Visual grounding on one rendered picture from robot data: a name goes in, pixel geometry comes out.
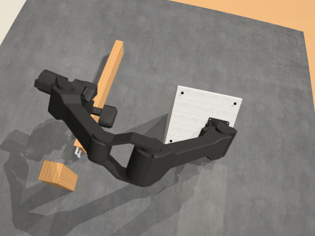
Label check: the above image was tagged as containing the wooden block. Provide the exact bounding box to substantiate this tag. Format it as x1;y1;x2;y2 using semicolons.
38;160;78;191

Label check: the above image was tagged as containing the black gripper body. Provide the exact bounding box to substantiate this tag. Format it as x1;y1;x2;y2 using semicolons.
84;100;117;128

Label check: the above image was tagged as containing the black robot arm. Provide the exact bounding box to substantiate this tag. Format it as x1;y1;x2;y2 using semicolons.
34;69;238;187

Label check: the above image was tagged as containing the long wooden rail with metal hooks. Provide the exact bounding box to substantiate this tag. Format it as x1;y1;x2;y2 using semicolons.
74;40;124;158

